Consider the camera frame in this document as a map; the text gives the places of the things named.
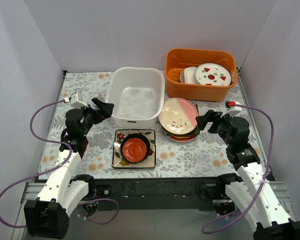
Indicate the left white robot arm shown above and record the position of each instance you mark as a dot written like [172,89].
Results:
[48,215]

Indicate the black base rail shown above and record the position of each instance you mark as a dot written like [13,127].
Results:
[195,193]

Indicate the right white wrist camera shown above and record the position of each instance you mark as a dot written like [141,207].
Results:
[233,108]

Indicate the white watermelon pattern plate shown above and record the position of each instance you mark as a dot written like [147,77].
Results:
[211,74]

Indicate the round white dish in bin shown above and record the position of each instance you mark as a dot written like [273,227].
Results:
[182,77]

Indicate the orange red small saucer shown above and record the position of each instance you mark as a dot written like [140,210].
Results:
[134,150]

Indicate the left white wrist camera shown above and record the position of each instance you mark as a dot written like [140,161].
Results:
[76,101]

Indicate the black bowl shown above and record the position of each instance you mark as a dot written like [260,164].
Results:
[137,135]

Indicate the orange plastic bin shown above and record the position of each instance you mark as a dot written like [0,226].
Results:
[180,58]

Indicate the pink and cream round plate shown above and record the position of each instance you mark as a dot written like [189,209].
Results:
[178,115]

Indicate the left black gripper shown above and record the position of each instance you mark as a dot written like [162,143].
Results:
[96,112]

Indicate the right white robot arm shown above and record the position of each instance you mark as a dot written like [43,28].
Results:
[248,187]

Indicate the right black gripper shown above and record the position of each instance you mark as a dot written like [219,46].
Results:
[213,122]

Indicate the white plastic bin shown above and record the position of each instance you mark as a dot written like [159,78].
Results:
[138,96]

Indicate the red rimmed round plate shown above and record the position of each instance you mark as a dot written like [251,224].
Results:
[181,138]

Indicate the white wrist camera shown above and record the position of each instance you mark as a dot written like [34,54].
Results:
[233,108]
[76,101]

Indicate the square cream floral plate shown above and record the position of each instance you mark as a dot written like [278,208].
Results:
[118,162]

